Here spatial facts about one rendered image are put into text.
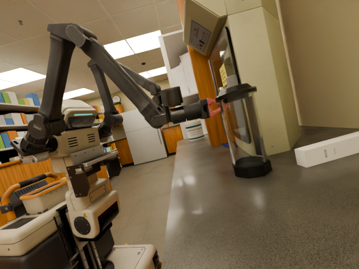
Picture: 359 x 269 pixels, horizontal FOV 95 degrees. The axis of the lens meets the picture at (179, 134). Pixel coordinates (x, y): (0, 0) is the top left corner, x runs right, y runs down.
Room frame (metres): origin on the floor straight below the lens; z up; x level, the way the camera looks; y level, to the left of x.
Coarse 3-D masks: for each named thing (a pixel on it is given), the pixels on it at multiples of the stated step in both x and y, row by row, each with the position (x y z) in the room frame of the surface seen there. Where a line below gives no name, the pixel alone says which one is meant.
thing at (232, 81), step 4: (232, 76) 0.44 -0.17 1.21; (236, 76) 0.45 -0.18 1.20; (228, 80) 0.45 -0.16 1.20; (232, 80) 0.44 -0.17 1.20; (236, 80) 0.44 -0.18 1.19; (228, 84) 0.45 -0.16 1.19; (232, 84) 0.44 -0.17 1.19; (236, 84) 0.44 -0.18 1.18; (240, 84) 0.42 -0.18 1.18; (244, 84) 0.42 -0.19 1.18; (248, 84) 0.43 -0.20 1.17; (228, 88) 0.42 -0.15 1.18; (232, 88) 0.42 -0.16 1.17; (236, 88) 0.41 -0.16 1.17; (240, 88) 0.41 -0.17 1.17; (244, 88) 0.41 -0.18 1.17; (220, 92) 0.45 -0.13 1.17; (224, 92) 0.43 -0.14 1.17; (228, 92) 0.42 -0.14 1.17
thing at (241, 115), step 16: (240, 96) 0.41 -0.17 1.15; (224, 112) 0.44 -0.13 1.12; (240, 112) 0.41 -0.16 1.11; (256, 112) 0.42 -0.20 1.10; (240, 128) 0.41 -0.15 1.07; (256, 128) 0.41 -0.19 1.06; (240, 144) 0.42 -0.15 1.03; (256, 144) 0.41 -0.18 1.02; (240, 160) 0.42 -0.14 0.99; (256, 160) 0.41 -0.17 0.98
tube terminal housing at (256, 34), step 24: (240, 0) 0.54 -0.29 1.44; (264, 0) 0.57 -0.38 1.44; (240, 24) 0.54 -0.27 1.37; (264, 24) 0.54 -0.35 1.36; (240, 48) 0.54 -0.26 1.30; (264, 48) 0.54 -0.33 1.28; (240, 72) 0.54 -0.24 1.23; (264, 72) 0.54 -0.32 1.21; (288, 72) 0.67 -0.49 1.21; (264, 96) 0.54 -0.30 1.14; (288, 96) 0.62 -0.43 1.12; (264, 120) 0.54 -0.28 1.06; (288, 120) 0.58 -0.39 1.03; (288, 144) 0.54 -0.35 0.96
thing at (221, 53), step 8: (224, 32) 0.57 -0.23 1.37; (224, 40) 0.58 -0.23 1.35; (216, 48) 0.69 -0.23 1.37; (224, 48) 0.60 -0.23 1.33; (216, 56) 0.72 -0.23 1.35; (224, 56) 0.62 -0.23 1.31; (232, 56) 0.55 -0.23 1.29; (216, 64) 0.74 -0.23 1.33; (224, 64) 0.64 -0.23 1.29; (232, 64) 0.56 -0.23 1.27; (216, 72) 0.77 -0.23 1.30; (232, 72) 0.57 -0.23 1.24; (216, 80) 0.80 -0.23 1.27; (216, 88) 0.83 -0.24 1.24
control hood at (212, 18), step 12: (192, 0) 0.55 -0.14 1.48; (204, 0) 0.55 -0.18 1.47; (216, 0) 0.55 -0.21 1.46; (192, 12) 0.60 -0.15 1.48; (204, 12) 0.57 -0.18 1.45; (216, 12) 0.55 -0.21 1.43; (204, 24) 0.62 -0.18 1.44; (216, 24) 0.59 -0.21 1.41; (216, 36) 0.67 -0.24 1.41; (192, 48) 0.86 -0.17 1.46
